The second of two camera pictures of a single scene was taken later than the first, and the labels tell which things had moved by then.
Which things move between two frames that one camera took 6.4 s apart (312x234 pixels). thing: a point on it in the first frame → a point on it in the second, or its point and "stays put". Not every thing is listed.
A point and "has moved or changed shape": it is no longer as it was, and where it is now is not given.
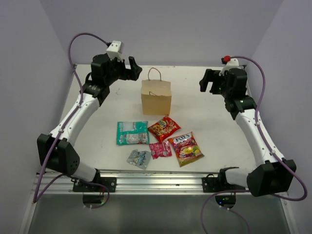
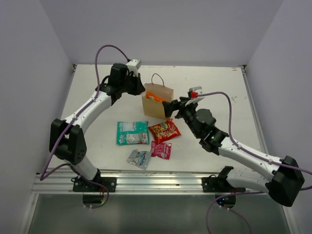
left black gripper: x=132 y=74 → x=139 y=87
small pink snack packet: x=161 y=149 stays put
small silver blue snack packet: x=141 y=159 stays put
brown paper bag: x=156 y=96 has moved or changed shape
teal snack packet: x=132 y=132 stays put
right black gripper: x=211 y=75 → x=184 y=104
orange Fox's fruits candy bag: x=186 y=150 → x=151 y=95
